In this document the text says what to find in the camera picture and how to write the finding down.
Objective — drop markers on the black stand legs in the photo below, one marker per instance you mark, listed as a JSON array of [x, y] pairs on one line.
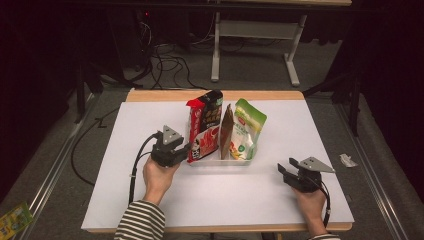
[[81, 93], [355, 100]]

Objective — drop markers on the green and white food packet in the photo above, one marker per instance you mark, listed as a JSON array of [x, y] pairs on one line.
[[248, 130]]

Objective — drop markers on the gold foil packet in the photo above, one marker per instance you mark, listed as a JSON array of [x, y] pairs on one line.
[[226, 133]]

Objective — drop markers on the clear plastic container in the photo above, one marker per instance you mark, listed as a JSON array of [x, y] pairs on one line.
[[216, 162]]

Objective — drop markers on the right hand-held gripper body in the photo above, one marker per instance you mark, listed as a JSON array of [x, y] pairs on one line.
[[305, 181]]

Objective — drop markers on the red and black snack packet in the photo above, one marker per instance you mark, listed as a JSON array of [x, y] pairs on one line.
[[205, 126]]

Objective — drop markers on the person's right hand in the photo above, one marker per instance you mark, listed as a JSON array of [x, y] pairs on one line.
[[313, 208]]

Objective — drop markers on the white metal desk frame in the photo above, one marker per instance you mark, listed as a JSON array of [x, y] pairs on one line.
[[256, 29]]

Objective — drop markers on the person's left hand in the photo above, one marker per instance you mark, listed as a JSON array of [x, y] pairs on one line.
[[158, 181]]

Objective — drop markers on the yellow green packet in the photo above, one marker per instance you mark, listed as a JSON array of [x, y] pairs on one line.
[[13, 221]]

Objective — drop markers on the crumpled white wrapper scrap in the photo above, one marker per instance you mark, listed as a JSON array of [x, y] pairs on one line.
[[348, 160]]

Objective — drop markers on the metal floor rail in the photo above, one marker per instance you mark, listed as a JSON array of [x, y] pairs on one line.
[[56, 163], [370, 180]]

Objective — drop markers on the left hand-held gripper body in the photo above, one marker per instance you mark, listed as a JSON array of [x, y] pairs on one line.
[[163, 151]]

